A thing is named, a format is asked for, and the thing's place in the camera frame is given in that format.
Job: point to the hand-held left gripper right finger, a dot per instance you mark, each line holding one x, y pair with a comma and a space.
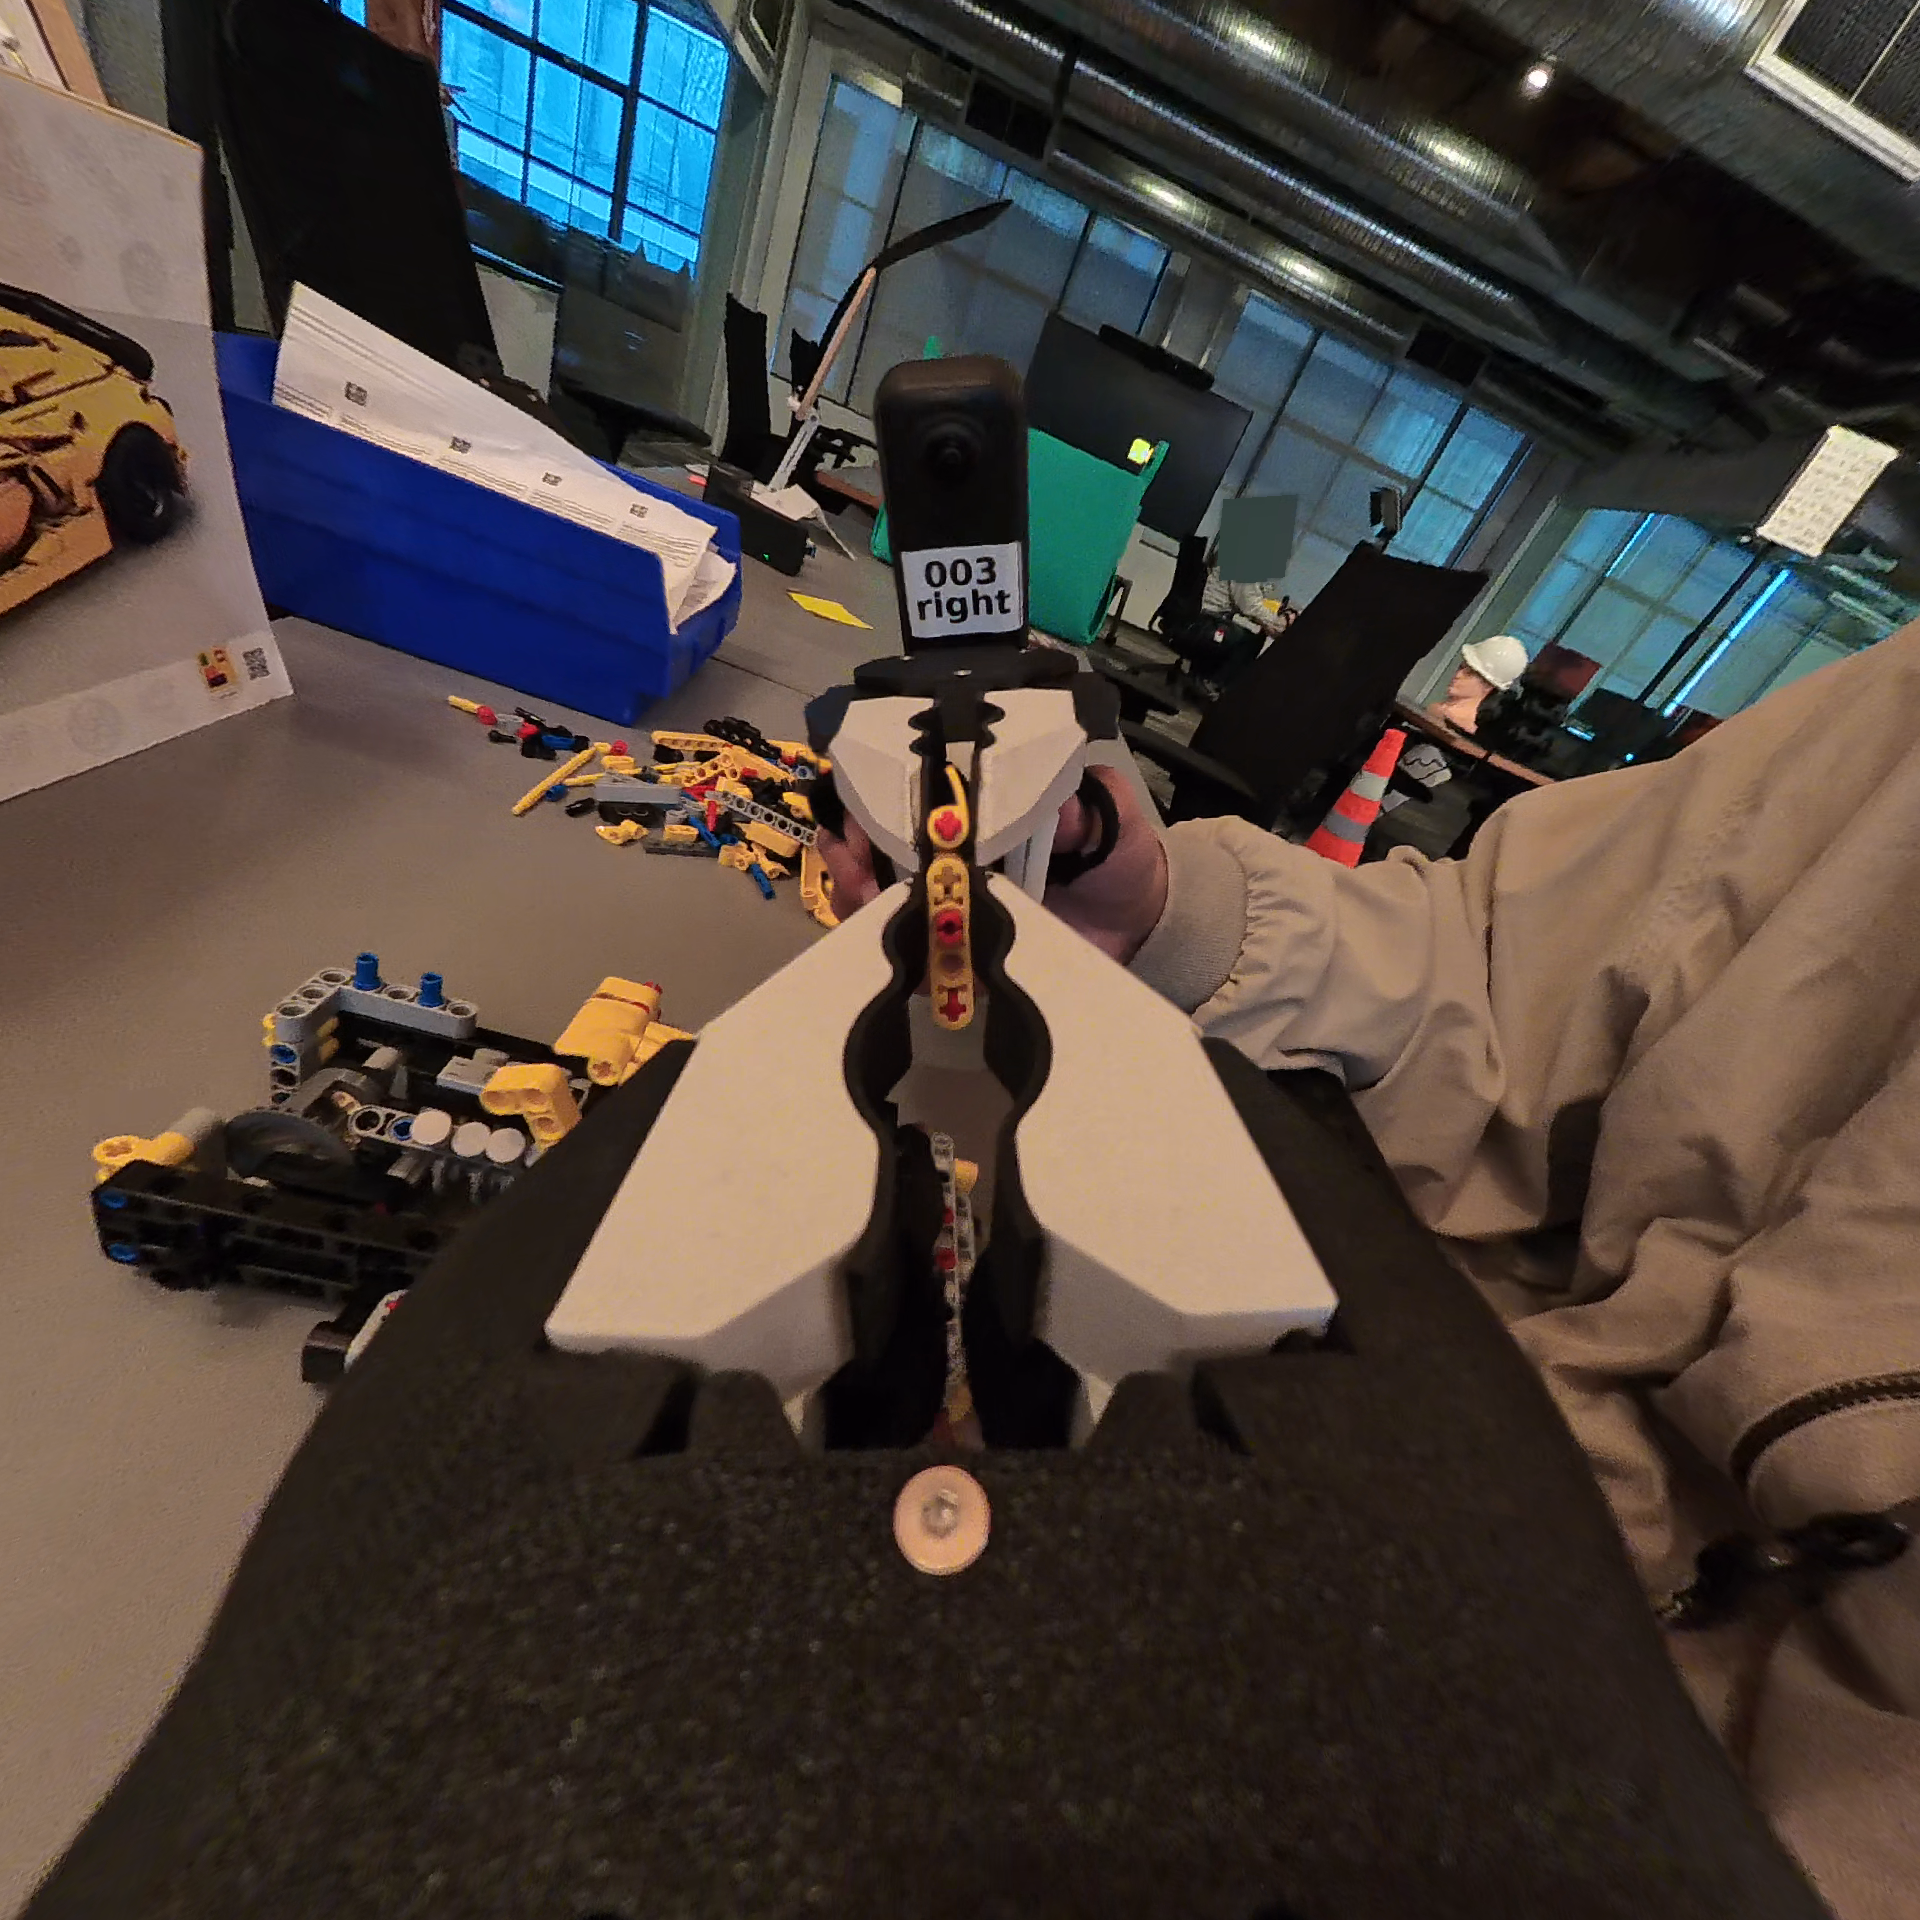
1185, 1186

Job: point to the pile of bricks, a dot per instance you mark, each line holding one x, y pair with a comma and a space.
718, 811

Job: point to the yellow paper sheet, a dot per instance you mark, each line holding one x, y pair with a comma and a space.
829, 609

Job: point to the white hanging printed sign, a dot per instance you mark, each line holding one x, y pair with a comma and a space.
1828, 488

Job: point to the yellow black brick subassembly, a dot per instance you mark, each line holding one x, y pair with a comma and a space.
621, 1028

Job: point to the black box with green light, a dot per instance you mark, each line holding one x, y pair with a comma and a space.
756, 526

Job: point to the teal fabric bin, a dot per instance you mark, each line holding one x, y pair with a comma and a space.
1079, 541

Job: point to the yellow beam with red pins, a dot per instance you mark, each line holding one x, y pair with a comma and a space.
948, 900

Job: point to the black standing panel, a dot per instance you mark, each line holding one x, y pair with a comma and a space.
329, 180

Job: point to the person's right hand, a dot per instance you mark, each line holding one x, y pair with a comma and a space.
1131, 893

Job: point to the person's beige jacket torso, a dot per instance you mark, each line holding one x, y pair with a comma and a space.
1724, 1200

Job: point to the person's right forearm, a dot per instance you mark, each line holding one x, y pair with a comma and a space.
1348, 960

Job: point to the white desk lamp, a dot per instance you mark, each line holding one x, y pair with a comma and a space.
839, 330

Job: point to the white hard hat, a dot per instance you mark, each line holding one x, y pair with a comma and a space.
1497, 661

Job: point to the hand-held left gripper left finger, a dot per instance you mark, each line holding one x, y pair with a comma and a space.
705, 1200

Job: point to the orange traffic cone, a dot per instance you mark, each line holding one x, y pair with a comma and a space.
1357, 819

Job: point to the blue plastic bin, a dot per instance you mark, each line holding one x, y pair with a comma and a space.
449, 569

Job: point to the metal air duct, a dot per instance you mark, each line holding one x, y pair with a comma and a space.
1348, 92

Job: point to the grey desk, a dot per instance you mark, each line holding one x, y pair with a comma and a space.
226, 900

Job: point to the dark wall monitor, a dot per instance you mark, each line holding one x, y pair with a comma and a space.
1110, 406

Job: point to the white printed paper sheets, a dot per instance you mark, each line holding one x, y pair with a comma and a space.
449, 421

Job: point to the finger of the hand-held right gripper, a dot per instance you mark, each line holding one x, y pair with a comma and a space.
876, 780
1035, 766

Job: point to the black brick car chassis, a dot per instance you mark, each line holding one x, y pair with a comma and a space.
269, 1215

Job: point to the instruction booklet with car picture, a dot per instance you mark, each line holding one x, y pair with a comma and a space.
149, 630

